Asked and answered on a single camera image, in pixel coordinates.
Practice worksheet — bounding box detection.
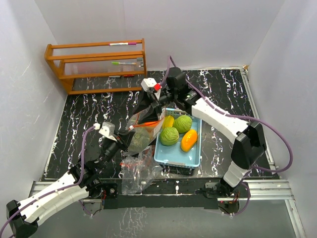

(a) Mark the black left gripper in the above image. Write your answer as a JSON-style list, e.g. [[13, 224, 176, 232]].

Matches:
[[99, 129, 136, 169]]

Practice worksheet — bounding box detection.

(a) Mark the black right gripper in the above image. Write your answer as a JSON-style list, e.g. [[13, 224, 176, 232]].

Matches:
[[132, 89, 177, 125]]

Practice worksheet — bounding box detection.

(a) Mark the orange fruit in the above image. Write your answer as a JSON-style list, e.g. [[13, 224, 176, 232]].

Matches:
[[142, 121, 160, 127]]

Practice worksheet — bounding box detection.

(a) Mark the clear orange-zip bag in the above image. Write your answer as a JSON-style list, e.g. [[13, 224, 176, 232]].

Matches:
[[124, 107, 166, 156], [121, 145, 162, 195]]

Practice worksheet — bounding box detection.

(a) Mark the yellow starfruit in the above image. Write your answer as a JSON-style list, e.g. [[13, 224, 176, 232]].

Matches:
[[162, 115, 174, 129]]

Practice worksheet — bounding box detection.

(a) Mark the green cabbage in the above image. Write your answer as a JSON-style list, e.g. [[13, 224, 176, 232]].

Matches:
[[159, 127, 179, 146], [173, 115, 192, 134]]

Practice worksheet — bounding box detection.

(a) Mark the netted green melon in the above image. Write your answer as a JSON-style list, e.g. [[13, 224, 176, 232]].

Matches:
[[127, 127, 154, 154]]

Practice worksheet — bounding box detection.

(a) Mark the orange yellow mango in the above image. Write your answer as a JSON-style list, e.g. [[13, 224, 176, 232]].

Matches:
[[181, 129, 198, 152]]

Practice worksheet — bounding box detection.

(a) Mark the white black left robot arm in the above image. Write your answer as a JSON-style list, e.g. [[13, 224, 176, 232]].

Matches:
[[5, 130, 134, 238]]

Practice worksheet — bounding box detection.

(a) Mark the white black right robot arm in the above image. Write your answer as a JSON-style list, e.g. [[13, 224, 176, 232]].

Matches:
[[133, 67, 266, 197]]

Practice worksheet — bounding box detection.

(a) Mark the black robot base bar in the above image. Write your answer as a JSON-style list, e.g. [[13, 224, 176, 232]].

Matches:
[[81, 178, 251, 213]]

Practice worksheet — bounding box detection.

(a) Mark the light blue plastic basket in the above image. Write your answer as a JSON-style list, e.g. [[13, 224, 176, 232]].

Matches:
[[154, 115, 202, 169]]

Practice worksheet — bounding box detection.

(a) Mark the wooden shelf rack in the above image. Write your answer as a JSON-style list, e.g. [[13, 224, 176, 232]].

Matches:
[[44, 39, 147, 95]]

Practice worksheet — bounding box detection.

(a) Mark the green capped marker pen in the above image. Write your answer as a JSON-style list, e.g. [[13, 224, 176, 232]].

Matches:
[[111, 61, 137, 65]]

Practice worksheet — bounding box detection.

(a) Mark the pink white marker pen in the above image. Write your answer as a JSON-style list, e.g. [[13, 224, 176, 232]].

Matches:
[[109, 42, 137, 46]]

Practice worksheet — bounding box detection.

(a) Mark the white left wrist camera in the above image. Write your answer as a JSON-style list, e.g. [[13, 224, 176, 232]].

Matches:
[[99, 122, 116, 141]]

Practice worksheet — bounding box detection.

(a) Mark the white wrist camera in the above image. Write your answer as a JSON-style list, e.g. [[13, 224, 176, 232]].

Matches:
[[141, 78, 161, 99], [99, 122, 116, 141]]

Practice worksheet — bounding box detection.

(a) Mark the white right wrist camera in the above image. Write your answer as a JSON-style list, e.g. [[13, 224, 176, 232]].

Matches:
[[141, 78, 161, 99]]

